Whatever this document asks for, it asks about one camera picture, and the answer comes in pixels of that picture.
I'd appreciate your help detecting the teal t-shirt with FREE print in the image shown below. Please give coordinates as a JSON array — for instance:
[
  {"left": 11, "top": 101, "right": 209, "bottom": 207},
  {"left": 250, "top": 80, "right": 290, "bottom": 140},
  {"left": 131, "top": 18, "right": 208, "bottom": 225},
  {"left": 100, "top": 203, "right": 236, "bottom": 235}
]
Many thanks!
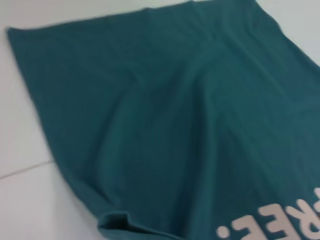
[{"left": 5, "top": 0, "right": 320, "bottom": 240}]

